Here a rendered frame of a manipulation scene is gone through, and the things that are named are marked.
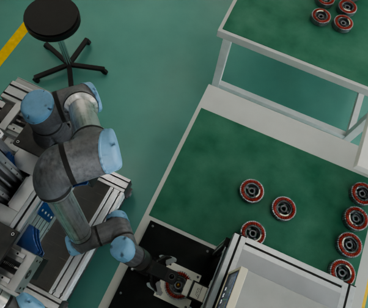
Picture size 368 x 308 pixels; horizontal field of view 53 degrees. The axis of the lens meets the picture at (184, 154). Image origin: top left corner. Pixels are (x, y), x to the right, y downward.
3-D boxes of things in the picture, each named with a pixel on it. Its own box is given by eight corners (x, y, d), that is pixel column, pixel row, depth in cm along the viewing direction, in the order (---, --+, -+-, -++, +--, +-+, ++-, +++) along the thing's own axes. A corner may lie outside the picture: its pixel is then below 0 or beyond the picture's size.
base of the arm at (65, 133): (25, 139, 144) (16, 128, 135) (47, 109, 150) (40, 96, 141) (58, 156, 143) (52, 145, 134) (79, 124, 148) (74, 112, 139)
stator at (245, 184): (234, 196, 171) (236, 194, 168) (244, 176, 176) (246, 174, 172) (256, 208, 170) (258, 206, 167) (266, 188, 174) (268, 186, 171)
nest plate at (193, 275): (153, 295, 151) (153, 295, 150) (169, 260, 157) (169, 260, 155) (186, 311, 150) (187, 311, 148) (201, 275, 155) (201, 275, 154)
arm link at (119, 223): (93, 216, 128) (99, 242, 121) (124, 205, 131) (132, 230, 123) (98, 228, 134) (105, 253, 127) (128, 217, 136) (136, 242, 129)
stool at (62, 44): (22, 77, 273) (-9, 24, 222) (58, 30, 292) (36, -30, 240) (87, 106, 268) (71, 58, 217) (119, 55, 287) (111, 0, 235)
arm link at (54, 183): (16, 181, 87) (74, 266, 125) (62, 167, 90) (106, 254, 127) (12, 148, 95) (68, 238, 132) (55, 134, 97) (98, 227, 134)
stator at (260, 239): (233, 234, 165) (235, 233, 161) (250, 217, 168) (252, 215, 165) (252, 252, 162) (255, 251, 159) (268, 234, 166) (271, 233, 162)
